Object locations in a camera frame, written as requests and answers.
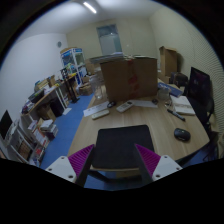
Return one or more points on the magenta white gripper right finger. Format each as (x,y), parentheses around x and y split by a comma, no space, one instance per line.
(152,166)

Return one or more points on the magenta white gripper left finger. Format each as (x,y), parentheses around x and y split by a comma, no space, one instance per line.
(74,168)

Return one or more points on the black computer mouse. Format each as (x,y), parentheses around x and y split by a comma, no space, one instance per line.
(182,134)

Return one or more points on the black mouse pad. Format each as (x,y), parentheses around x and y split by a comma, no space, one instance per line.
(115,146)

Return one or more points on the low white bookshelf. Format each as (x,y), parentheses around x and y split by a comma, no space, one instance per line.
(25,148)

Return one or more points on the black marker pen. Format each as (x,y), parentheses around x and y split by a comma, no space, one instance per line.
(176,114)

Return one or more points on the cream slim remote control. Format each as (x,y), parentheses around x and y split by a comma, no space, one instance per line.
(100,114)

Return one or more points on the wooden side desk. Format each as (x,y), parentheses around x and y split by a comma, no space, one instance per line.
(54,93)

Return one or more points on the white book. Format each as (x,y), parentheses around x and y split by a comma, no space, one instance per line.
(181,105)

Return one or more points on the white paper under box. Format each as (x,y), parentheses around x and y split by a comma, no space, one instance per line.
(143,103)

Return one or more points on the white remote control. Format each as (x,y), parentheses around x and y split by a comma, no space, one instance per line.
(124,107)

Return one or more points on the white paper sheet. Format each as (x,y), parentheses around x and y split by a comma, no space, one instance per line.
(95,109)

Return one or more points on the clear plastic cup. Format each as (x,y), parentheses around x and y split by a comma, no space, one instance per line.
(164,94)

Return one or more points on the black round small object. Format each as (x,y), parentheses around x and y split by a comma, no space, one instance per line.
(111,104)

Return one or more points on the blue folder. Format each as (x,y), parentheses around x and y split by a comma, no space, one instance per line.
(172,91)

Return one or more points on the black monitor at left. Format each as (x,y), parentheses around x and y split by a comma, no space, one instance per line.
(5,124)

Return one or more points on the black computer monitor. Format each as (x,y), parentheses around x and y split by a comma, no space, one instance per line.
(199,90)

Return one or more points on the black stand rack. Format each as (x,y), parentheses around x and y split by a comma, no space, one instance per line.
(68,84)

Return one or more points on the large brown cardboard box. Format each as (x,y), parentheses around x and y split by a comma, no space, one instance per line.
(130,78)

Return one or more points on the white glass display cabinet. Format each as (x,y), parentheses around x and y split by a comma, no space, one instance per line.
(73,60)

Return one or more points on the tall open cardboard box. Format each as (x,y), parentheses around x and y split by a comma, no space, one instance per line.
(168,60)

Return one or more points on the ceiling fluorescent light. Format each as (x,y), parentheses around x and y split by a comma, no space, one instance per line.
(91,8)

